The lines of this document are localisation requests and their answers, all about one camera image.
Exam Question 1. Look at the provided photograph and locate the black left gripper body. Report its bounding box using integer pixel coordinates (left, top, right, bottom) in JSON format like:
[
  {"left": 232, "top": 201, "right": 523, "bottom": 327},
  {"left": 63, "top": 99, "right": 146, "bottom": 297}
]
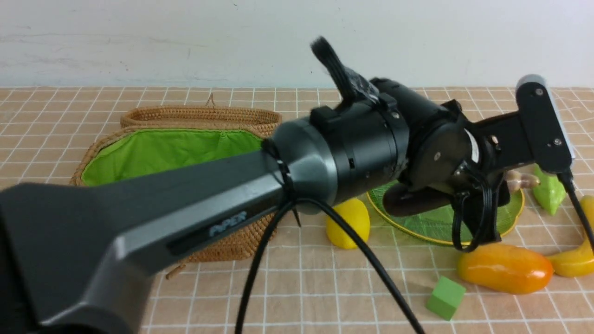
[{"left": 399, "top": 100, "right": 510, "bottom": 244}]

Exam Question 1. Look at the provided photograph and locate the yellow lemon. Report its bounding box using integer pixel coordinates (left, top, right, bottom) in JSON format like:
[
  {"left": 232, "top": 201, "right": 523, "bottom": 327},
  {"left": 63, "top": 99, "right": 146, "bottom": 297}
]
[{"left": 325, "top": 198, "right": 371, "bottom": 249}]

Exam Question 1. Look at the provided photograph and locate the orange mango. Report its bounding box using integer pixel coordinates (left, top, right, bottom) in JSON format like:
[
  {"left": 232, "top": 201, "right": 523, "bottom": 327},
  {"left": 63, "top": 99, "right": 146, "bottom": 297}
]
[{"left": 458, "top": 243, "right": 554, "bottom": 295}]

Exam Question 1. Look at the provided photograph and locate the yellow banana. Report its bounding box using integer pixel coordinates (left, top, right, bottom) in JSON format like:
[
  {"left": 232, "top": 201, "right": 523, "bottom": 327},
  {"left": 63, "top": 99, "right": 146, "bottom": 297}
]
[{"left": 546, "top": 195, "right": 594, "bottom": 278}]

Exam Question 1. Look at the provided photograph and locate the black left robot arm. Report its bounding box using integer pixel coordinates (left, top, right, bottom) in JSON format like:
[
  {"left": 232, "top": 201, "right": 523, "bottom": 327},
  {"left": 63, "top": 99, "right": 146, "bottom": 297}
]
[{"left": 1, "top": 37, "right": 518, "bottom": 334}]

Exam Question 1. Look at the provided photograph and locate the green glass leaf plate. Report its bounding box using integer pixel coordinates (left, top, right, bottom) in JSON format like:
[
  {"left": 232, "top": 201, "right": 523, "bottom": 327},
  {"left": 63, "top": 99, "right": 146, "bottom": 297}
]
[{"left": 366, "top": 181, "right": 525, "bottom": 246}]

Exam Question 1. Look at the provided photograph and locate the green starfruit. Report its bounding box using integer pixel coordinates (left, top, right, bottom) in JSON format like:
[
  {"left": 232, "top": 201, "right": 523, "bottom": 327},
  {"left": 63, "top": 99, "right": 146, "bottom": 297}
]
[{"left": 532, "top": 165, "right": 566, "bottom": 216}]

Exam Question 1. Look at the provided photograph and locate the green foam cube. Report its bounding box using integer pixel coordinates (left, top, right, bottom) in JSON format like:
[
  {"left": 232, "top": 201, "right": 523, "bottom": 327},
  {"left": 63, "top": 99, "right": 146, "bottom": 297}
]
[{"left": 425, "top": 276, "right": 466, "bottom": 321}]

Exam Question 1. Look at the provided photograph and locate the woven wicker basket lid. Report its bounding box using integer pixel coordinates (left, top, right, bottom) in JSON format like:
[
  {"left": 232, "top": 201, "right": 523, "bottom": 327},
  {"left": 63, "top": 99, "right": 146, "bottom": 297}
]
[{"left": 120, "top": 96, "right": 282, "bottom": 138}]

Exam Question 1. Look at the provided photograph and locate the woven wicker basket green lining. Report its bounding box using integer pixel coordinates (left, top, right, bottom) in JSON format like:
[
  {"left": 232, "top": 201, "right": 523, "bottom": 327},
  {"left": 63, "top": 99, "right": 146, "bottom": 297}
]
[{"left": 70, "top": 126, "right": 273, "bottom": 268}]

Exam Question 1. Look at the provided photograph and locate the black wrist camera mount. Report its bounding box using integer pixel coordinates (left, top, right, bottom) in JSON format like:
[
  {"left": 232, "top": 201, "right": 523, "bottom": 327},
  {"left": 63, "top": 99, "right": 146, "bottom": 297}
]
[{"left": 471, "top": 74, "right": 575, "bottom": 174}]

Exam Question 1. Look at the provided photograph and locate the black cable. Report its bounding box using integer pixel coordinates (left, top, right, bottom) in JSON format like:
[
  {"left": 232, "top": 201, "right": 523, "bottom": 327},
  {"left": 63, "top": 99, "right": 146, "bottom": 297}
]
[{"left": 234, "top": 197, "right": 425, "bottom": 334}]

